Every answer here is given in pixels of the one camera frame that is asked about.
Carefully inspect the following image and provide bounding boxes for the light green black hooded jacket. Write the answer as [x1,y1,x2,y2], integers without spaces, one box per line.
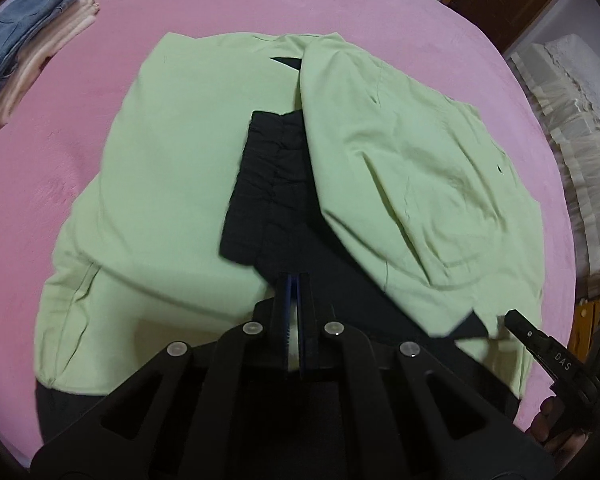
[34,32,544,440]

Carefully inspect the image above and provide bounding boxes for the folded beige pink clothes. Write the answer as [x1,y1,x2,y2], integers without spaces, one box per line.
[0,0,99,128]

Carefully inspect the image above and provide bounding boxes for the person's right hand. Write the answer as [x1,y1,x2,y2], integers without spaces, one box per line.
[524,396,591,472]

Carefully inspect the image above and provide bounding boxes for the beige ruffled bedding pile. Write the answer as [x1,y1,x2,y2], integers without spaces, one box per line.
[507,34,600,289]

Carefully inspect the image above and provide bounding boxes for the pink bed blanket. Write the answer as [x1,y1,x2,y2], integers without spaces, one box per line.
[0,0,574,460]

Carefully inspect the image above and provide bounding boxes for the folded blue jeans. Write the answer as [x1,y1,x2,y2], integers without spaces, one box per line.
[0,0,76,87]

